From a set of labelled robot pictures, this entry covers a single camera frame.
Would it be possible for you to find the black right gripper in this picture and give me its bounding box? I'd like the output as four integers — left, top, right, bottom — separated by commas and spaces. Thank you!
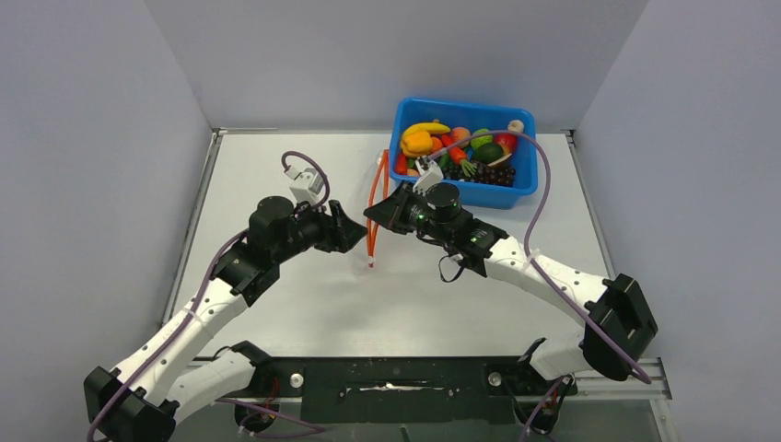
365, 181, 452, 246

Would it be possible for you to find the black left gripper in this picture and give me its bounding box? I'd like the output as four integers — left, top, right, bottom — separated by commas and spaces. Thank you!
274, 195, 367, 263

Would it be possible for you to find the clear zip top bag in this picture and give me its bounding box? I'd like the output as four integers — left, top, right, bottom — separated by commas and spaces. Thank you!
365, 149, 391, 270

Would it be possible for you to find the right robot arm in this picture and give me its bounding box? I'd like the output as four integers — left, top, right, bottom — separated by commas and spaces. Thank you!
364, 182, 659, 393

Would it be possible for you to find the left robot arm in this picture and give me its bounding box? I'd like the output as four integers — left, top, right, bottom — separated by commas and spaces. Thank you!
84, 196, 367, 441

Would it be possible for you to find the red toy chili pepper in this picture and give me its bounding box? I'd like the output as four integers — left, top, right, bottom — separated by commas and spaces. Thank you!
393, 153, 408, 176

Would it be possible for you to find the yellow toy bell pepper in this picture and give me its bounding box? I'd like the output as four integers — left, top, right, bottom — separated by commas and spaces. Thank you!
400, 131, 434, 158

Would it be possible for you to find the green toy chili pepper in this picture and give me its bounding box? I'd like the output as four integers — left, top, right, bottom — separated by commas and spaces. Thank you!
437, 153, 452, 175

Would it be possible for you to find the orange toy tangerine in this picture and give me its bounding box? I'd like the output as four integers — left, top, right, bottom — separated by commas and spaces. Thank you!
430, 136, 444, 154

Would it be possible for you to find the orange toy carrot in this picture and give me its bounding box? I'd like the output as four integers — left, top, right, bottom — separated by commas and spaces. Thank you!
440, 134, 476, 178

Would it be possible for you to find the yellow toy banana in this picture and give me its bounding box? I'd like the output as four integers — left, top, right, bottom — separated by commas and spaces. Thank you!
402, 121, 451, 138

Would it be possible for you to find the toy peach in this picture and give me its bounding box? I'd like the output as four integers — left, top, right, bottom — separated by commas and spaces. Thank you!
450, 127, 472, 149

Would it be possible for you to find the green toy lime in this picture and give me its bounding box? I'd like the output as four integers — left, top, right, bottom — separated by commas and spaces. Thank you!
470, 128, 493, 150

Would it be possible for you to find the toy avocado half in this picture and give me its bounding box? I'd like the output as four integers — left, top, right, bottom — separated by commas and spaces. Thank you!
471, 142, 513, 169

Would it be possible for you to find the dark toy grapes bunch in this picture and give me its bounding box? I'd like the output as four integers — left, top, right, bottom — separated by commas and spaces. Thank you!
444, 163, 516, 187

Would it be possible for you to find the blue plastic bin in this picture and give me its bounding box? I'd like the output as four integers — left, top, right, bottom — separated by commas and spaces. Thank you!
387, 98, 538, 209

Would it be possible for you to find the red toy apple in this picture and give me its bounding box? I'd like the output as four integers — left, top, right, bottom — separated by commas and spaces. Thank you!
493, 134, 519, 155

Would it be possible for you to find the white toy garlic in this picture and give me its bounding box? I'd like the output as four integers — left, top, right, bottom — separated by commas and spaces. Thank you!
507, 120, 525, 134

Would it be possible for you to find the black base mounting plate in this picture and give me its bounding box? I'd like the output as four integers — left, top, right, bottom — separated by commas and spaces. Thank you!
228, 354, 553, 425

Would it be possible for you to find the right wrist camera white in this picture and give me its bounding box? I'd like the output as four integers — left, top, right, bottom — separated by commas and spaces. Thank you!
413, 157, 443, 195

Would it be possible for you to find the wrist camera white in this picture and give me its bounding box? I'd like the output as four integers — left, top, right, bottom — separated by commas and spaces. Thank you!
286, 167, 325, 207
413, 157, 443, 195

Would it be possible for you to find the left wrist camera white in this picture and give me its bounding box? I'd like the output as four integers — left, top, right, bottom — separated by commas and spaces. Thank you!
286, 167, 325, 207

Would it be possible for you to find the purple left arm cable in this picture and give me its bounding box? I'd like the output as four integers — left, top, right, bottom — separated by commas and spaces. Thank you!
86, 150, 332, 442

